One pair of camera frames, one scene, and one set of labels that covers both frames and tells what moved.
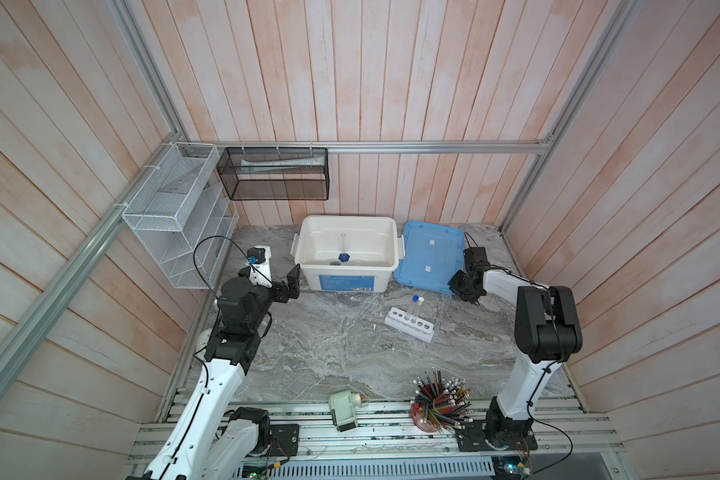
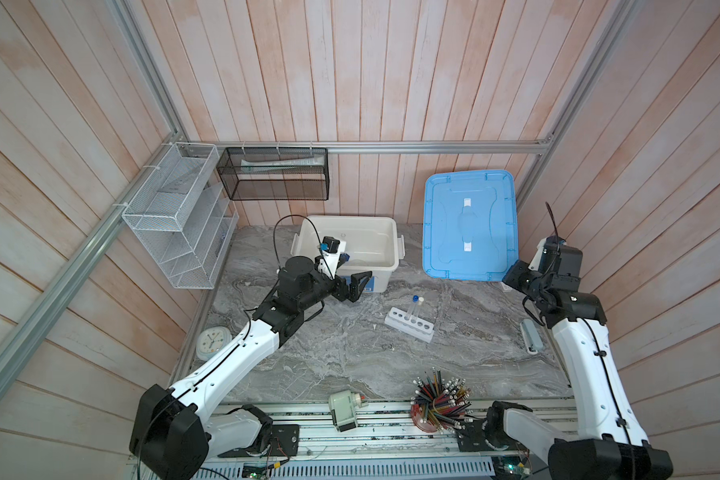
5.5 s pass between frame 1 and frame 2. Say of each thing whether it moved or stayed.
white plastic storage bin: stayed
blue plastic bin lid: moved
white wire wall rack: stayed
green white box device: stayed
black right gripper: moved
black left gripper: moved
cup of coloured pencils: stayed
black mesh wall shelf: stayed
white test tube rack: stayed
